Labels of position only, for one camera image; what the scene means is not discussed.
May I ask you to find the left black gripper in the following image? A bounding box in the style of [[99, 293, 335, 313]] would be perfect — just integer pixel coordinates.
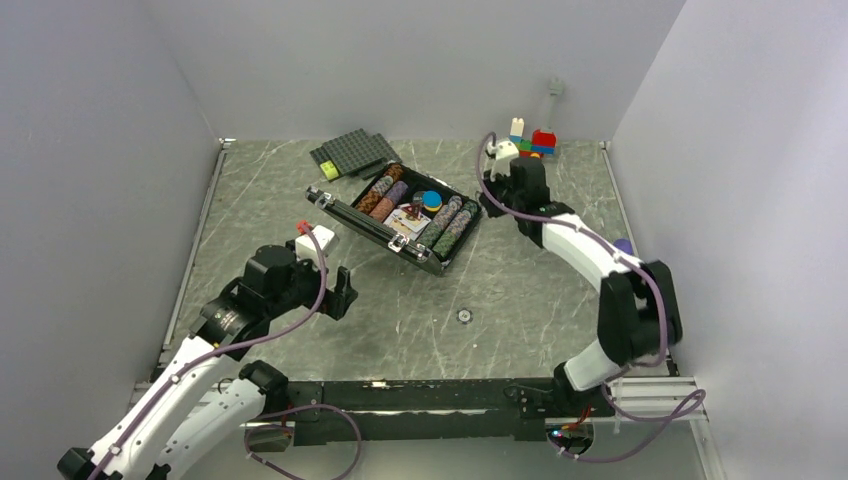
[[266, 248, 357, 319]]

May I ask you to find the blue round plastic disc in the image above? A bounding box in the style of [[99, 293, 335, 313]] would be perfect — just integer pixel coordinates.
[[422, 190, 442, 207]]

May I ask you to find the aluminium poker case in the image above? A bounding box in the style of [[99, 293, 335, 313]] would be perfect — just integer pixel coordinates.
[[306, 162, 482, 276]]

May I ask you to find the triangular all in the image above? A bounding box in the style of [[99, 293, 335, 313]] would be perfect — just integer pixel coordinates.
[[400, 203, 423, 221]]

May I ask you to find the short chip stack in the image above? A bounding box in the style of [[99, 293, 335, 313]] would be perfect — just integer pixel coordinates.
[[456, 308, 474, 325]]

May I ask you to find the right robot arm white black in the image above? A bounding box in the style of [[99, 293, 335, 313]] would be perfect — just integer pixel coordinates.
[[476, 158, 682, 416]]

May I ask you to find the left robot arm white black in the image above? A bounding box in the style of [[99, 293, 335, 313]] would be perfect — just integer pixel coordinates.
[[57, 226, 358, 479]]

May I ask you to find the colourful lego train toy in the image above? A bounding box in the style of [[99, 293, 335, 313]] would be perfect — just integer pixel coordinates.
[[508, 117, 557, 159]]

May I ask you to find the green blue chip row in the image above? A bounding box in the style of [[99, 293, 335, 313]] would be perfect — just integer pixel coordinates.
[[432, 202, 479, 259]]

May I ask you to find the red pink chip row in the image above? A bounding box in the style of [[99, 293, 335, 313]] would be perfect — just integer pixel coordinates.
[[369, 196, 396, 223]]

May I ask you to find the playing card deck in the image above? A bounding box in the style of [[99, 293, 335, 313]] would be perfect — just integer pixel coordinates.
[[383, 209, 431, 240]]

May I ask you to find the purple chip row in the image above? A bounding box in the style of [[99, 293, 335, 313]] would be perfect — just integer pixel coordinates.
[[383, 181, 408, 205]]

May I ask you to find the purple toy microphone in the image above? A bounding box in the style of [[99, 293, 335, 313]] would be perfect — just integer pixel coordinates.
[[613, 238, 634, 256]]

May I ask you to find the orange brown chip row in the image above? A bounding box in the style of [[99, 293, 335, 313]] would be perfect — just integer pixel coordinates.
[[354, 163, 403, 214]]

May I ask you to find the yellow-green lego brick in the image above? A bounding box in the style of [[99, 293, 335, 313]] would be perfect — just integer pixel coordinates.
[[319, 161, 340, 181]]

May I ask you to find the dark grey lego baseplate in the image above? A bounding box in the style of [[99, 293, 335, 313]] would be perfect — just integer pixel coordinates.
[[309, 129, 401, 181]]

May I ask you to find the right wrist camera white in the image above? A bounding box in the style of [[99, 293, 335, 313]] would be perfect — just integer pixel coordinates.
[[484, 138, 520, 181]]

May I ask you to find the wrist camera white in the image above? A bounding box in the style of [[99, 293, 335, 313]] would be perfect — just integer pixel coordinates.
[[295, 221, 339, 264], [484, 138, 520, 181]]

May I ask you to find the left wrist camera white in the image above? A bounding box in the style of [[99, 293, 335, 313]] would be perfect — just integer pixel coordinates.
[[295, 221, 339, 264]]

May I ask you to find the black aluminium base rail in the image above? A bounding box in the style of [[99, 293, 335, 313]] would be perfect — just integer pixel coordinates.
[[119, 377, 708, 458]]

